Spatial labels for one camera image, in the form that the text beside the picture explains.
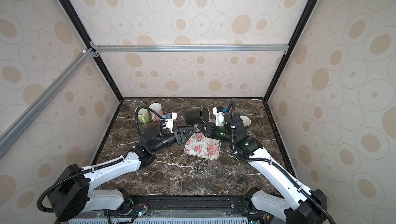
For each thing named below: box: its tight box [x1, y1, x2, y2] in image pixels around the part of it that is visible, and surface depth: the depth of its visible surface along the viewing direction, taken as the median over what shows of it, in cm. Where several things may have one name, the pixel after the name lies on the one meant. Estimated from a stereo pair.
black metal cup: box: [184, 106, 211, 125], surface depth 74 cm
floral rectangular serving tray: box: [184, 132, 222, 160], surface depth 94 cm
